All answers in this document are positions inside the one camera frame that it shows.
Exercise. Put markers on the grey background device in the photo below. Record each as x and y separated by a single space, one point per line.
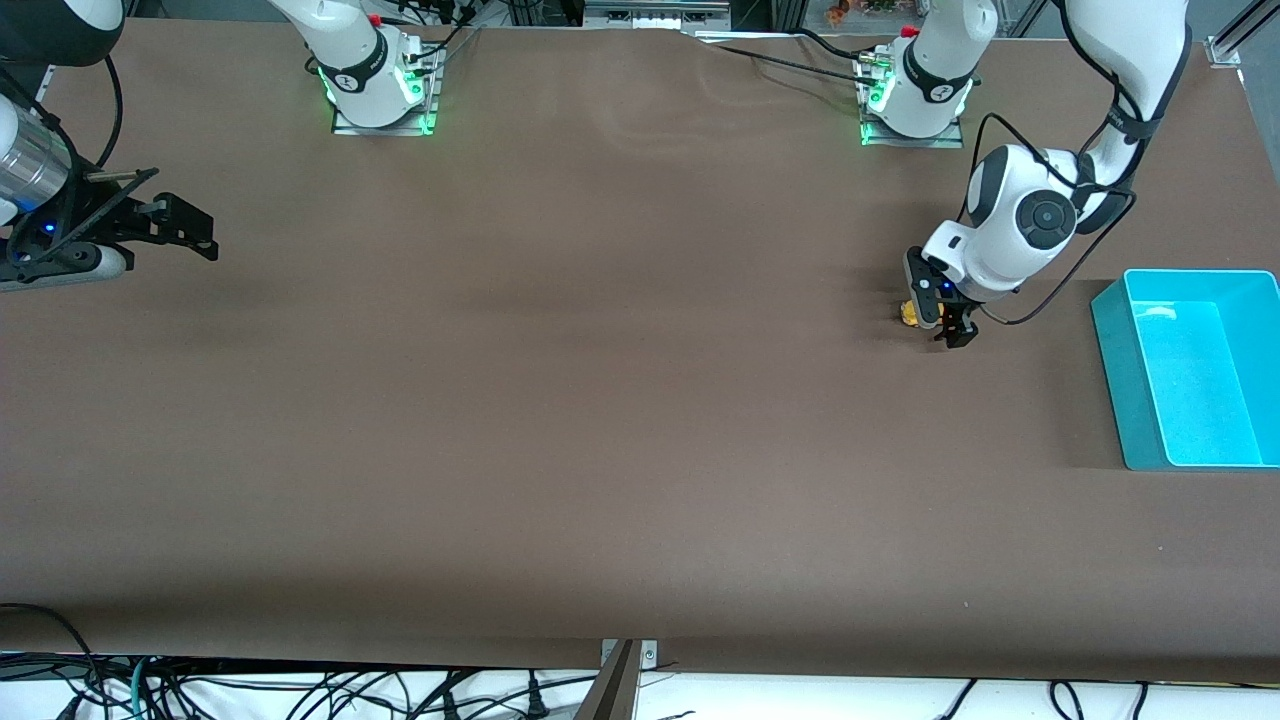
655 14

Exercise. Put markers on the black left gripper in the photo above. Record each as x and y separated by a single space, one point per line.
961 321

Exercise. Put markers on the grey diagonal metal bar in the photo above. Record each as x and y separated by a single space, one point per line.
612 690

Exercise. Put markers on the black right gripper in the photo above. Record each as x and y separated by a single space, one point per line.
97 222

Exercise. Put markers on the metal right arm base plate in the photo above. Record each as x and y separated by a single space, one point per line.
385 130

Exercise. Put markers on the small metal table bracket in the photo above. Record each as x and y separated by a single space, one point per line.
648 655

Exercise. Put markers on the yellow beetle toy car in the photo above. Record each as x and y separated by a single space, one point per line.
907 314

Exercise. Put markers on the orange background item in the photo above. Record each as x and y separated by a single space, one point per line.
837 12

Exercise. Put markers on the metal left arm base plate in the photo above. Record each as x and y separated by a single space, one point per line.
910 143

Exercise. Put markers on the aluminium frame profile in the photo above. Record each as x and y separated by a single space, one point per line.
1235 40
44 84

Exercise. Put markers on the aluminium background post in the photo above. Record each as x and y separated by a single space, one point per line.
788 14

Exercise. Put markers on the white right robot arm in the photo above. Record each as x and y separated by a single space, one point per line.
350 60

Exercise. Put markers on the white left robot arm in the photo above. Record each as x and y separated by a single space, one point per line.
1000 240

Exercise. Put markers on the teal plastic bin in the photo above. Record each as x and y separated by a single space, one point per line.
1200 380

